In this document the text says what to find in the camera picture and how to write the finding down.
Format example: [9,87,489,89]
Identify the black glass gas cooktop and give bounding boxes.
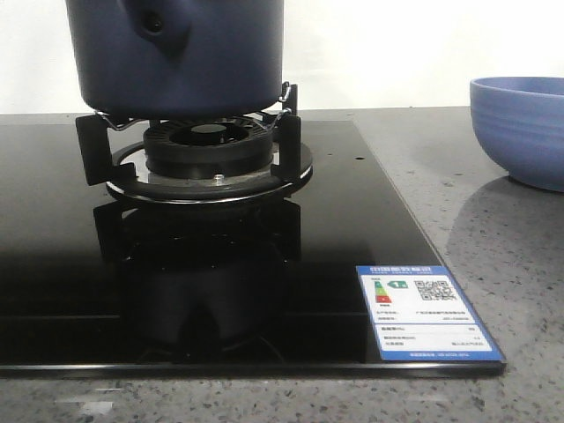
[1,120,506,378]

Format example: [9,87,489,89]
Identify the blue white energy label sticker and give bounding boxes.
[356,265,503,362]

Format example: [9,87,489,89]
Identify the light blue ribbed bowl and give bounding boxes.
[470,76,563,192]

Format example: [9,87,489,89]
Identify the black pan support grate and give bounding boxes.
[75,82,313,207]

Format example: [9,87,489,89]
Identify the dark blue pot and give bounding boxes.
[66,0,284,119]

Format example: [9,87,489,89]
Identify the black round burner head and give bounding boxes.
[143,120,273,179]

